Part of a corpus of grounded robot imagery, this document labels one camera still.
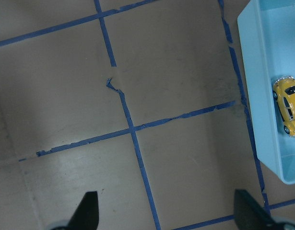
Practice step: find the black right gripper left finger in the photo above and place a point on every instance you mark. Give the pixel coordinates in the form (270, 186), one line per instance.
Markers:
(86, 215)

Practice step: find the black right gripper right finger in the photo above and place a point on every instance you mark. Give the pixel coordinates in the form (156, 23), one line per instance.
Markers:
(248, 214)

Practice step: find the yellow toy beetle car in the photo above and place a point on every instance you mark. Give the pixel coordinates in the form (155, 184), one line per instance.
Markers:
(283, 91)

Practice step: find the brown paper table mat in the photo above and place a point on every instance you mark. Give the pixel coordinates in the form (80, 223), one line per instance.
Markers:
(139, 101)

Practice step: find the light blue plastic bin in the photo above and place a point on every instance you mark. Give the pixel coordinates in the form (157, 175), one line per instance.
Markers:
(267, 37)

